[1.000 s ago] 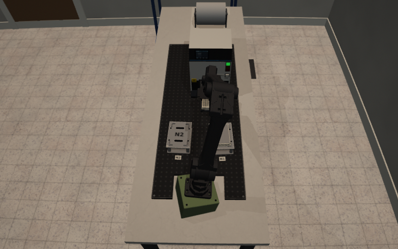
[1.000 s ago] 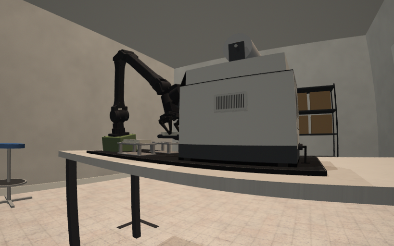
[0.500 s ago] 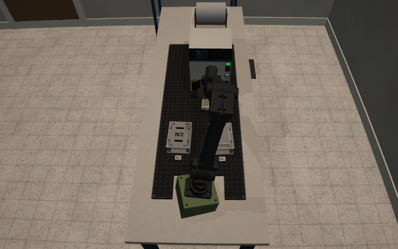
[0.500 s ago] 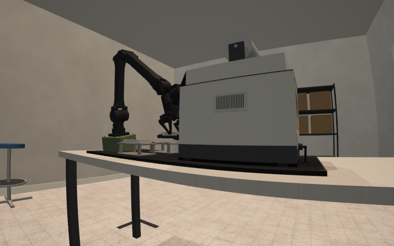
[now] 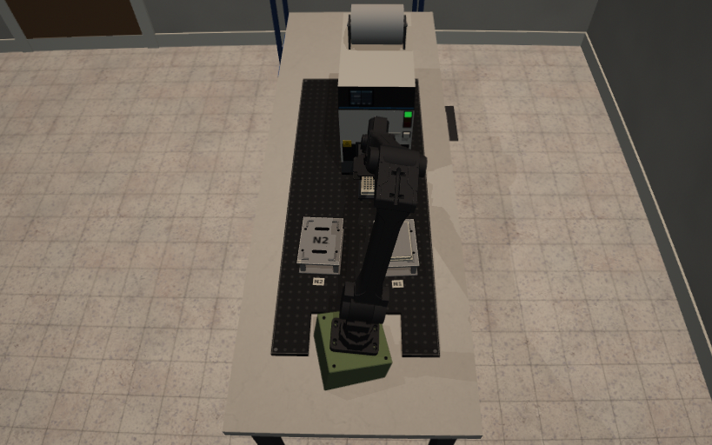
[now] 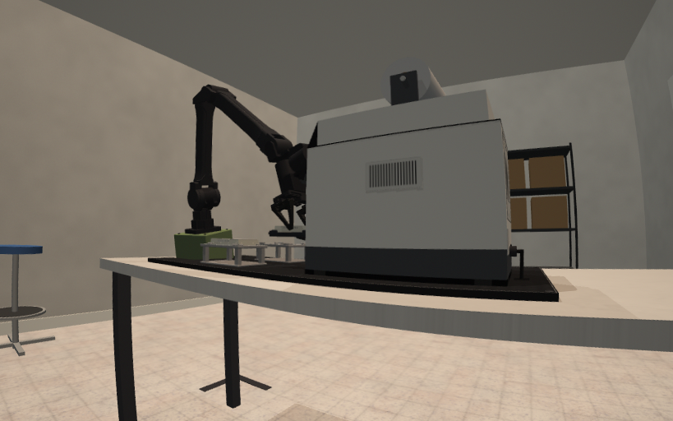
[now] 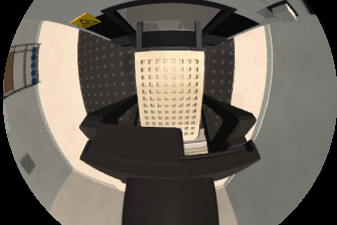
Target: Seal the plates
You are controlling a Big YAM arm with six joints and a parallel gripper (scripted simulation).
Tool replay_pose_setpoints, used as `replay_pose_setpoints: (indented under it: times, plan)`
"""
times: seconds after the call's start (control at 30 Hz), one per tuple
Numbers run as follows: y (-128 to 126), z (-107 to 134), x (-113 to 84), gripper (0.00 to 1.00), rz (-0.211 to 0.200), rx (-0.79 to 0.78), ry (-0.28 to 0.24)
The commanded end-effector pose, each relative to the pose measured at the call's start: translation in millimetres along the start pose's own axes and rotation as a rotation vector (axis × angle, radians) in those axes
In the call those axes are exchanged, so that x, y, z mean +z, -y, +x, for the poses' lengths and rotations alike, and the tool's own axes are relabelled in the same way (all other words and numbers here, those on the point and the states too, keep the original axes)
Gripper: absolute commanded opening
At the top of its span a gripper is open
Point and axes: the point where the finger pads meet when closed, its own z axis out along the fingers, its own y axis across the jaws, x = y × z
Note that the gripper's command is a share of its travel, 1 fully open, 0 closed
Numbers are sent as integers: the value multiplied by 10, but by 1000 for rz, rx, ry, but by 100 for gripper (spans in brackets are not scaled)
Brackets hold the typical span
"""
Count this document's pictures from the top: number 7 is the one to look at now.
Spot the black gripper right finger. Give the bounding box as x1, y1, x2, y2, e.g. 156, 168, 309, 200
201, 93, 257, 153

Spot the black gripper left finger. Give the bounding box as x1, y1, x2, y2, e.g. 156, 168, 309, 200
83, 94, 139, 126

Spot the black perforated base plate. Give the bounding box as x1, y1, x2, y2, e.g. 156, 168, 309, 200
77, 30, 235, 114

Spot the cream well plate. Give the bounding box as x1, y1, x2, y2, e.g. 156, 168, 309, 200
184, 147, 208, 155
135, 51, 204, 141

